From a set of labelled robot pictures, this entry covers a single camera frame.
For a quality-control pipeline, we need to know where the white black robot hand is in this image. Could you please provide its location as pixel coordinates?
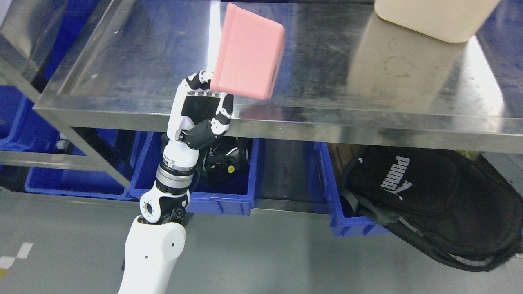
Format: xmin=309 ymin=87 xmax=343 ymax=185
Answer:
xmin=162 ymin=69 xmax=234 ymax=172

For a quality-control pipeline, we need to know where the pink plastic storage box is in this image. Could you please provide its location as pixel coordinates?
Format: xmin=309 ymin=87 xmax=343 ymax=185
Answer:
xmin=210 ymin=2 xmax=285 ymax=100

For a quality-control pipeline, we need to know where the cream plastic container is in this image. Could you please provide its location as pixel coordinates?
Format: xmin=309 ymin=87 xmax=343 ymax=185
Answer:
xmin=374 ymin=0 xmax=500 ymax=44

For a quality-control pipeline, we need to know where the black device in bin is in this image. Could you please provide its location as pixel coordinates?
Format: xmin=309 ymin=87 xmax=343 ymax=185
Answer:
xmin=198 ymin=136 xmax=252 ymax=181

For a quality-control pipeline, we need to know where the blue bin with black device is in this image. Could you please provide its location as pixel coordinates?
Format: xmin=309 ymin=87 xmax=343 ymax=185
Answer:
xmin=129 ymin=131 xmax=264 ymax=216

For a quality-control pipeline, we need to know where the blue bin under backpack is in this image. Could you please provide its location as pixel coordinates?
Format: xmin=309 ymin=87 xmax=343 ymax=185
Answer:
xmin=313 ymin=142 xmax=391 ymax=238

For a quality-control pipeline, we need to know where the blue bin far left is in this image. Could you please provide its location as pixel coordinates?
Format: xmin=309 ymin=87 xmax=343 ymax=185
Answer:
xmin=25 ymin=129 xmax=147 ymax=201

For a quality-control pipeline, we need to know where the black Puma backpack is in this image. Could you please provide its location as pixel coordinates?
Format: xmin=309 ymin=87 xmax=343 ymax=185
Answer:
xmin=340 ymin=146 xmax=522 ymax=272

